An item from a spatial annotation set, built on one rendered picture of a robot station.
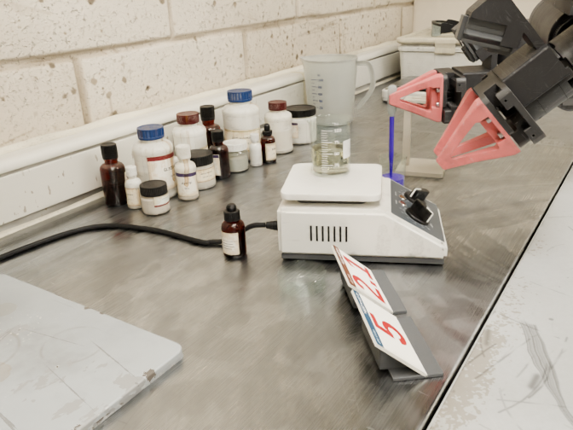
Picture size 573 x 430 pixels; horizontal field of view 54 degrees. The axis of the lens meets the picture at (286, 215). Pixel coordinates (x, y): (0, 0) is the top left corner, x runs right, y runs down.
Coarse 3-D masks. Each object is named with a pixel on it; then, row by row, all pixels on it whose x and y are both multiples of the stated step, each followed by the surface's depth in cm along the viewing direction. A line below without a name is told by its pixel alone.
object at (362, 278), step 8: (344, 256) 63; (352, 264) 62; (360, 264) 64; (352, 272) 59; (360, 272) 61; (368, 272) 64; (360, 280) 59; (368, 280) 61; (368, 288) 58; (376, 288) 60; (376, 296) 58; (384, 304) 57
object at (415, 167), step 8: (408, 96) 96; (416, 96) 96; (424, 96) 95; (408, 112) 96; (408, 120) 96; (408, 128) 97; (408, 136) 97; (408, 144) 98; (408, 152) 98; (408, 160) 99; (416, 160) 102; (424, 160) 101; (432, 160) 101; (408, 168) 98; (416, 168) 98; (424, 168) 97; (432, 168) 97; (440, 168) 97; (416, 176) 96; (424, 176) 96; (432, 176) 95; (440, 176) 95
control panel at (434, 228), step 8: (392, 184) 74; (392, 192) 72; (400, 192) 73; (392, 200) 69; (400, 200) 70; (408, 200) 72; (392, 208) 66; (400, 208) 68; (432, 208) 74; (400, 216) 66; (408, 216) 67; (432, 216) 71; (416, 224) 66; (432, 224) 69; (440, 224) 70; (432, 232) 66; (440, 232) 68; (440, 240) 65
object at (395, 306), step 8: (336, 256) 61; (344, 272) 58; (376, 272) 65; (384, 272) 65; (344, 280) 61; (376, 280) 63; (384, 280) 63; (352, 288) 56; (360, 288) 56; (384, 288) 61; (392, 288) 61; (352, 296) 58; (368, 296) 56; (384, 296) 60; (392, 296) 60; (352, 304) 58; (376, 304) 57; (392, 304) 59; (400, 304) 58; (392, 312) 57; (400, 312) 57
